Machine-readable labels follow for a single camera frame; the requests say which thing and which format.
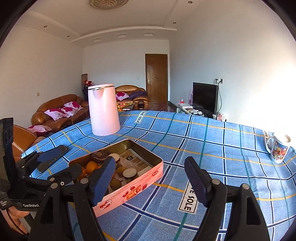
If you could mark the pink electric kettle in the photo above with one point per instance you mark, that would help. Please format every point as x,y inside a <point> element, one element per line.
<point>103,110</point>

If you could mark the brown leather sofa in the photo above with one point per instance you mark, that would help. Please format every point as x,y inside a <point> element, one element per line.
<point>40,118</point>

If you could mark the small brown longan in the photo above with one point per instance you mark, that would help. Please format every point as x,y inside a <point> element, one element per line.
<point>120,170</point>
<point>115,184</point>

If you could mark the brown leather armchair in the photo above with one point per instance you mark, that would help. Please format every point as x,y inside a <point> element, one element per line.
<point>132,95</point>

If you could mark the pink flowered cushion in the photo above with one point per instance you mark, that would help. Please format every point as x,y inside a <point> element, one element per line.
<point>66,111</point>

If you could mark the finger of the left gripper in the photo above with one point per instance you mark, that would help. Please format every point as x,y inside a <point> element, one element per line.
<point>43,160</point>
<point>61,178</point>

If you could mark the blue plaid tablecloth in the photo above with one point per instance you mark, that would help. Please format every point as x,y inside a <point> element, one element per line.
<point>167,210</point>

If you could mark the orange mandarin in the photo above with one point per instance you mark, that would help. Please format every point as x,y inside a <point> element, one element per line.
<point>83,174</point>
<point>91,166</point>

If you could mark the person left hand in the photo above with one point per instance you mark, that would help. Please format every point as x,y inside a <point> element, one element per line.
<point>14,218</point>

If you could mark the pink biscuit tin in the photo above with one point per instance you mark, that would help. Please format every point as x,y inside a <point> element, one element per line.
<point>129,189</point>

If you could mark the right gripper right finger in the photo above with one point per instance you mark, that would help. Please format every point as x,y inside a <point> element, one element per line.
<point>246,221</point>

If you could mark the black television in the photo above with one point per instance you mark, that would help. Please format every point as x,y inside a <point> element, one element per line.
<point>205,96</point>

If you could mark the paper leaflet in tin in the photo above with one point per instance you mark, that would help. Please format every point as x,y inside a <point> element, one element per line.
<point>130,159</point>

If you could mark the white printed mug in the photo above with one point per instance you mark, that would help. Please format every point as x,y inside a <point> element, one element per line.
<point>277,146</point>

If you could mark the dark brown room door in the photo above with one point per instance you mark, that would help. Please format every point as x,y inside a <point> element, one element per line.
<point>156,72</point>

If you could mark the round ceiling lamp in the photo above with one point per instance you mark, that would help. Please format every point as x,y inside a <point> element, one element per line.
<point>107,4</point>

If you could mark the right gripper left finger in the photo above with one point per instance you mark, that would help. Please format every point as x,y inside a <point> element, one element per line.
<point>53,222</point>

